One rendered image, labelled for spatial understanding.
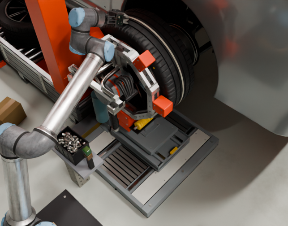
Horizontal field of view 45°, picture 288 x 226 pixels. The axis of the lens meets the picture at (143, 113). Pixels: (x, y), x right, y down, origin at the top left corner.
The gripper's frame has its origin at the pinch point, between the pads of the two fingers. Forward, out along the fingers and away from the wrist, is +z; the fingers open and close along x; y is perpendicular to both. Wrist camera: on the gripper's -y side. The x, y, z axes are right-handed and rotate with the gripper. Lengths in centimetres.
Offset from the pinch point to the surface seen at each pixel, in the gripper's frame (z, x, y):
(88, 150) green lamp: -21, -75, 7
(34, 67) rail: 9, -64, -107
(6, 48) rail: 5, -60, -147
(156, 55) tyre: 1.9, -13.8, 25.3
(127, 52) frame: -5.0, -16.4, 10.5
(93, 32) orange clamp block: -9.3, -12.0, -14.6
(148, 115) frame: 10, -53, 21
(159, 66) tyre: 2.3, -18.8, 28.3
